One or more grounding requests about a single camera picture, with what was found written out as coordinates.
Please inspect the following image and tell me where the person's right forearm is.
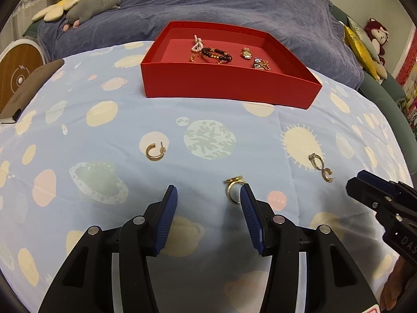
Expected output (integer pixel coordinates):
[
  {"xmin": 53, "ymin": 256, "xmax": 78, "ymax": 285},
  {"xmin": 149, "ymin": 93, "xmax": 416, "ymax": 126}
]
[{"xmin": 379, "ymin": 257, "xmax": 417, "ymax": 313}]

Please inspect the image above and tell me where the blue-grey blanket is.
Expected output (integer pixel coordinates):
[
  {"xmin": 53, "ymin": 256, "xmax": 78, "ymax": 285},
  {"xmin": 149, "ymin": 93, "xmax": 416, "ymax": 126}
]
[{"xmin": 37, "ymin": 0, "xmax": 365, "ymax": 88}]

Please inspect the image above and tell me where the grey plush toy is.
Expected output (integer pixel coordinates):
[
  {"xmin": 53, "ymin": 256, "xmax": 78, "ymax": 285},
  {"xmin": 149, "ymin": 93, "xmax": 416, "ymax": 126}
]
[{"xmin": 63, "ymin": 0, "xmax": 122, "ymax": 32}]

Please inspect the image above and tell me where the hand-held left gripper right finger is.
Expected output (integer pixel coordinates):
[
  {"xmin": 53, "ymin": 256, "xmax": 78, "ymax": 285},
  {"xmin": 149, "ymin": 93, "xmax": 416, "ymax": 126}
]
[{"xmin": 239, "ymin": 183, "xmax": 380, "ymax": 313}]

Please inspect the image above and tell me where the gold stone ring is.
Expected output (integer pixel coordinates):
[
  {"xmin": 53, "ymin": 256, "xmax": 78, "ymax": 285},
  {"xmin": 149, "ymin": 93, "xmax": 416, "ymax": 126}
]
[{"xmin": 308, "ymin": 153, "xmax": 323, "ymax": 171}]

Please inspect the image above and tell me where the cream flower plush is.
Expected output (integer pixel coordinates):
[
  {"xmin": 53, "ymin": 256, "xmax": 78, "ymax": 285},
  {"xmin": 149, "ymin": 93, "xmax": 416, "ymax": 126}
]
[{"xmin": 32, "ymin": 0, "xmax": 93, "ymax": 23}]

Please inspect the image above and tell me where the white curtain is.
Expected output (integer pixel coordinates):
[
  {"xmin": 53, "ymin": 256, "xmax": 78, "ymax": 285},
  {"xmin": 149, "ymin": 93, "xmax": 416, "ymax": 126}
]
[{"xmin": 7, "ymin": 0, "xmax": 49, "ymax": 40}]

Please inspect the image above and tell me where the yellow pillow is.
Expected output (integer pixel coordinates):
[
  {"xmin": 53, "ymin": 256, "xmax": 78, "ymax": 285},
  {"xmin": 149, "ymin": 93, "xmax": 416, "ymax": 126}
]
[{"xmin": 344, "ymin": 25, "xmax": 380, "ymax": 82}]

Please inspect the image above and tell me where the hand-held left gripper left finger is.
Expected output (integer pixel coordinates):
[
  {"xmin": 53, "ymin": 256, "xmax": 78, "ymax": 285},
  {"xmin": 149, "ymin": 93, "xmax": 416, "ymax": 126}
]
[{"xmin": 38, "ymin": 184, "xmax": 179, "ymax": 313}]

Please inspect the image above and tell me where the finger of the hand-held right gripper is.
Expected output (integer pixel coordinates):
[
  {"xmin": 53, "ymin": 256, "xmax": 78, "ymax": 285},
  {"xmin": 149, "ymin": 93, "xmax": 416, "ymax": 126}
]
[
  {"xmin": 357, "ymin": 170, "xmax": 417, "ymax": 199},
  {"xmin": 346, "ymin": 178, "xmax": 395, "ymax": 214}
]

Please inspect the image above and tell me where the dark green sofa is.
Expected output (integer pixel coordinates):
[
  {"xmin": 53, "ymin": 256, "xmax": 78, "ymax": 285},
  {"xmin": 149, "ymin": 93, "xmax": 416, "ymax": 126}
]
[{"xmin": 330, "ymin": 3, "xmax": 408, "ymax": 105}]

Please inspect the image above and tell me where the brown notebook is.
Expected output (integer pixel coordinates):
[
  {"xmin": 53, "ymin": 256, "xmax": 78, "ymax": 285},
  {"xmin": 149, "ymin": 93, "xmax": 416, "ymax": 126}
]
[{"xmin": 0, "ymin": 59, "xmax": 65, "ymax": 125}]

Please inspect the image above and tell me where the white pearl bracelet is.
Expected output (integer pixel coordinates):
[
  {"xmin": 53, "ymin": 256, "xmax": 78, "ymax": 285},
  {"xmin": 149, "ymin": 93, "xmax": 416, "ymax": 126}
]
[{"xmin": 191, "ymin": 34, "xmax": 205, "ymax": 53}]

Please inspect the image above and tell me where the red monkey plush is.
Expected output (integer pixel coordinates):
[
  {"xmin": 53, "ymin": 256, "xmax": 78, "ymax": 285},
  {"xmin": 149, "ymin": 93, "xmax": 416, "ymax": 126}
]
[{"xmin": 364, "ymin": 18, "xmax": 390, "ymax": 66}]

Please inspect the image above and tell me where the pink lattice panel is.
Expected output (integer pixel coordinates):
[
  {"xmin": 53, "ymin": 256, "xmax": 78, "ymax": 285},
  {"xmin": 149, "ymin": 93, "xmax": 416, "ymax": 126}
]
[{"xmin": 396, "ymin": 28, "xmax": 417, "ymax": 87}]

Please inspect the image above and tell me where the red cardboard box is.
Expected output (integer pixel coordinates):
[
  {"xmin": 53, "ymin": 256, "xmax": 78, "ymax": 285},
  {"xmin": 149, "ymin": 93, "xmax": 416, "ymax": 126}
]
[{"xmin": 141, "ymin": 21, "xmax": 323, "ymax": 110}]

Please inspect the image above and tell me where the gold ornament ring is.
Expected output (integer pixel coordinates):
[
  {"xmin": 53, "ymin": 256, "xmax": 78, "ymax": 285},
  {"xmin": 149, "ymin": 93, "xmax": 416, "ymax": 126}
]
[{"xmin": 224, "ymin": 175, "xmax": 246, "ymax": 204}]

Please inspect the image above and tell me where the grey pillow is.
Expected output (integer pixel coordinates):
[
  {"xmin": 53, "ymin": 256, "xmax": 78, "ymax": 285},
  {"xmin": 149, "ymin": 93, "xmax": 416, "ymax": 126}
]
[{"xmin": 346, "ymin": 16, "xmax": 382, "ymax": 62}]

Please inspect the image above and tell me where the black bead bracelet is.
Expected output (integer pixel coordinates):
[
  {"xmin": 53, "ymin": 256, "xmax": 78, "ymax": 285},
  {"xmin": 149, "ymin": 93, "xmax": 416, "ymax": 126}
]
[{"xmin": 200, "ymin": 47, "xmax": 232, "ymax": 64}]

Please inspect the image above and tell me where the white round wooden-top device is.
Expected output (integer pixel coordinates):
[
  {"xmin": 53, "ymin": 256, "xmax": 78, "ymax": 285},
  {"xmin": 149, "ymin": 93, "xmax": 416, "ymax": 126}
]
[{"xmin": 0, "ymin": 37, "xmax": 44, "ymax": 105}]

